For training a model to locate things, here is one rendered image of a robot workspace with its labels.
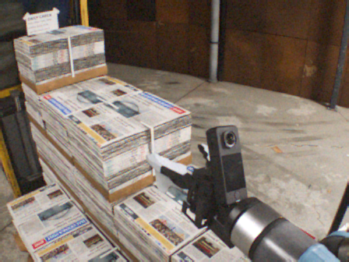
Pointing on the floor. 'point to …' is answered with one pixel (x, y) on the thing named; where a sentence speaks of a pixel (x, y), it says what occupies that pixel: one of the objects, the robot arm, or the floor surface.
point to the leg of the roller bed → (340, 211)
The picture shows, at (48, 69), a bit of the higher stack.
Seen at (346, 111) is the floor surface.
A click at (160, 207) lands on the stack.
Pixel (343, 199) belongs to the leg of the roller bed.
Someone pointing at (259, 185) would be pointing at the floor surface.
